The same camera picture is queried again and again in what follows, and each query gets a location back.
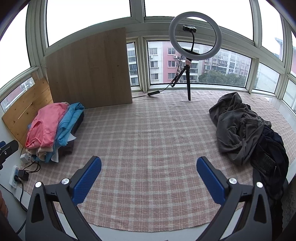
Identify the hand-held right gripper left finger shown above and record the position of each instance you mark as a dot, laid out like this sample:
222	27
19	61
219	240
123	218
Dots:
87	179

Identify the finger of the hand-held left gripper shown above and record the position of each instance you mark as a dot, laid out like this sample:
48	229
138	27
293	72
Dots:
9	148

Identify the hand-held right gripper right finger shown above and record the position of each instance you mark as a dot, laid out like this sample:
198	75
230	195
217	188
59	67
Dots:
210	180

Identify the grey flower print T-shirt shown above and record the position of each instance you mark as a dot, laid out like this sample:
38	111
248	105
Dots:
231	125

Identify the white plug adapter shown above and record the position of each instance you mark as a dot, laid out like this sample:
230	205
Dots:
25	158

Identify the white power strip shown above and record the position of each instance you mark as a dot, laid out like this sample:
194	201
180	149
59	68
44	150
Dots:
13	177

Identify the black charger plug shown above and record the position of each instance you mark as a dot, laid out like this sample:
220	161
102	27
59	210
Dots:
23	175

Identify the beige garment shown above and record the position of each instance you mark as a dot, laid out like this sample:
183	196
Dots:
44	153

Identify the dark brown garment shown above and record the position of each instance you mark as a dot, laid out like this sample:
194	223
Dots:
67	149

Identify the white garment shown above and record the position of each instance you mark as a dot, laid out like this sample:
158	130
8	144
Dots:
55	158

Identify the pine wood panel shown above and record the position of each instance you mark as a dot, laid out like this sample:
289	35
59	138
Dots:
25	109

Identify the pink garment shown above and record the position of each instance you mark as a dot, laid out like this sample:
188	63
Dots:
46	125

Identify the light blue garment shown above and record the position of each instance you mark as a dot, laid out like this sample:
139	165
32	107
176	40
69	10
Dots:
69	125

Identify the dark navy garment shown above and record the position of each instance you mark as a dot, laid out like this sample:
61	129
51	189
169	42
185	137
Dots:
270	157

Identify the pink plaid blanket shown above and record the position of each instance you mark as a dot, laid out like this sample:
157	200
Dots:
148	139

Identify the large wooden board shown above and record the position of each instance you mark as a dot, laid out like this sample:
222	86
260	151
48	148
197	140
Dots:
92	69

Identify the black phone holder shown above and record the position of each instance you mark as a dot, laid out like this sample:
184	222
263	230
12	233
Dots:
189	28

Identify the white window frame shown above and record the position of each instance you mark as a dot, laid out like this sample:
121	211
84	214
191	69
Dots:
136	23

